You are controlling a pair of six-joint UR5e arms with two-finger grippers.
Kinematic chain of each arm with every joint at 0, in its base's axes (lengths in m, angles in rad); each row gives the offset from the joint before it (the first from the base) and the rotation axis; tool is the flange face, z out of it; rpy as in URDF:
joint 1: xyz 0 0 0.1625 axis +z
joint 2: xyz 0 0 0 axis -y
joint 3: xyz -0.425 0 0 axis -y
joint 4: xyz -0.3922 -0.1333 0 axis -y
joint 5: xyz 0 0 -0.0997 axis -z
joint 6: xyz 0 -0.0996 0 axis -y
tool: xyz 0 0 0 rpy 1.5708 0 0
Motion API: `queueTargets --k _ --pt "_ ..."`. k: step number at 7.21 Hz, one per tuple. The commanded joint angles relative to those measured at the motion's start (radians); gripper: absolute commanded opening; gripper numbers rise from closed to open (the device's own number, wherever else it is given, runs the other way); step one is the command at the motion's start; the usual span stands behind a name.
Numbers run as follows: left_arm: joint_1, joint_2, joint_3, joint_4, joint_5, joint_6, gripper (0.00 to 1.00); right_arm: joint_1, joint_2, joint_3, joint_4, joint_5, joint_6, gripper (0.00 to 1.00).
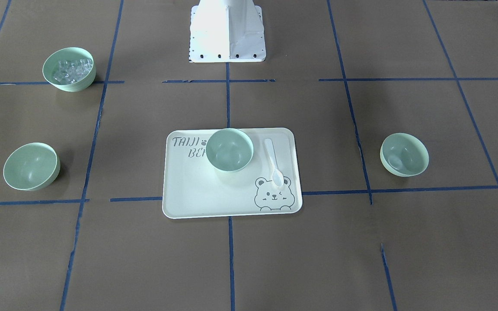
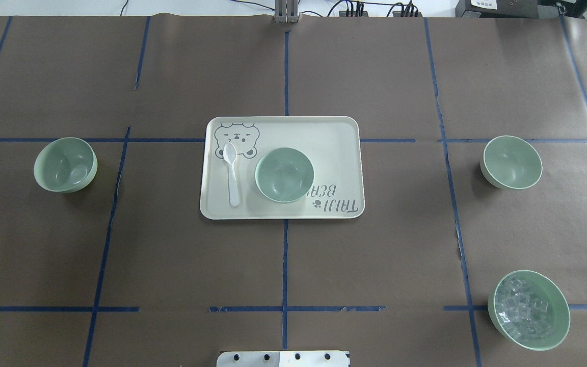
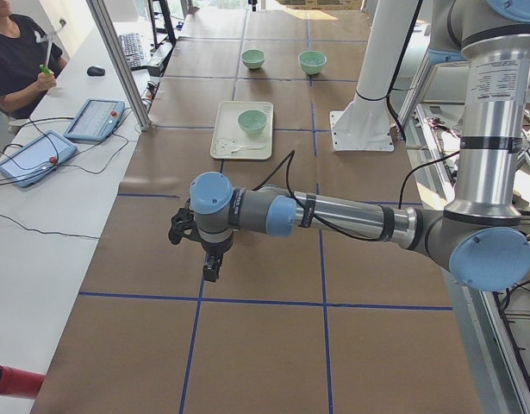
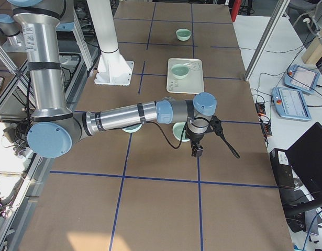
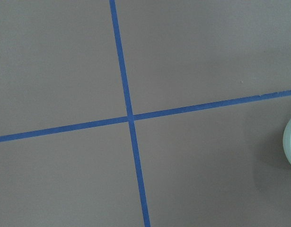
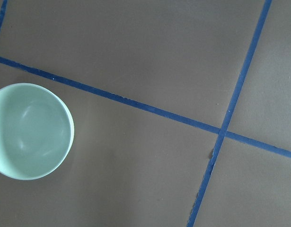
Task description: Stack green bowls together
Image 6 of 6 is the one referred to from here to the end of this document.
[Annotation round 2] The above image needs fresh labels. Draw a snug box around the green bowl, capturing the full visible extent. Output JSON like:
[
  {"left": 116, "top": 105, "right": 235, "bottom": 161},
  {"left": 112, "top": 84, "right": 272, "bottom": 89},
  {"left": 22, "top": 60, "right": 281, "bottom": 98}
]
[{"left": 0, "top": 83, "right": 75, "bottom": 180}]

